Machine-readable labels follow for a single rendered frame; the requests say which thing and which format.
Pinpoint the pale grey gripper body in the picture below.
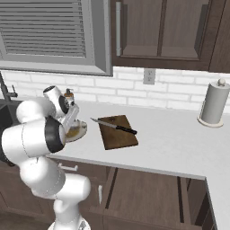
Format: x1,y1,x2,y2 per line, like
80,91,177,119
60,104,81,135

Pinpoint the brown meat piece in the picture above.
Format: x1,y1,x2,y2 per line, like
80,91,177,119
66,125,81,138

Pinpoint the brown wooden cutting board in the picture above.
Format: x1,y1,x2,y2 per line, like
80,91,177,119
97,114,139,151

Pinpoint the closed dark wood drawer front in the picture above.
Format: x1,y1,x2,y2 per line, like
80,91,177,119
49,157,112,181

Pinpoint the soap dispenser bottle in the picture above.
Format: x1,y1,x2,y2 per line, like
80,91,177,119
63,88,75,103

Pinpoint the dark sink basin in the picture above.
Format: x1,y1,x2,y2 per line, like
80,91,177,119
0,98,21,133

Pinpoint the black sink tap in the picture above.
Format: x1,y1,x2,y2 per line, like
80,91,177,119
0,71,19,103

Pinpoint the dark wood base cupboard door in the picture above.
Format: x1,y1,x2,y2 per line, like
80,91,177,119
78,176,110,212

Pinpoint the grey window with blinds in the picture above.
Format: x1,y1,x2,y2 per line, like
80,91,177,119
0,0,114,76

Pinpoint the dark wood sink base cupboard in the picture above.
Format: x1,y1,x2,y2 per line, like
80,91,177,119
0,161,56,224

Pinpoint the paper towel roll on stand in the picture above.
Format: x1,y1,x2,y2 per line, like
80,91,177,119
196,78,230,128

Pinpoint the dark wood corner base cupboard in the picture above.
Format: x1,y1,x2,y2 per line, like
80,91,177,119
184,176,217,230

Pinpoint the white drawer handle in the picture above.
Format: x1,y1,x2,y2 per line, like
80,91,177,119
57,163,79,173

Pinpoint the black-handled kitchen knife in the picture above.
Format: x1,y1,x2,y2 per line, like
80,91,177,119
90,117,138,136

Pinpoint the white base cupboard handle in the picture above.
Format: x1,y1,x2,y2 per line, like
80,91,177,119
97,184,103,206

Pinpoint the grey wall socket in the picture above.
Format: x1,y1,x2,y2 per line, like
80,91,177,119
142,67,157,86

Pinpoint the grey long cupboard handle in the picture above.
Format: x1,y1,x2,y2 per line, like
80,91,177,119
115,1,122,58

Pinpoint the dark wood wall cupboard door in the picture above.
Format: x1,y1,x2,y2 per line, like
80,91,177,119
111,0,213,72

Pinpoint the dark wood narrow wall cupboard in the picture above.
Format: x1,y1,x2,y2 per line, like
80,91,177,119
208,0,230,75

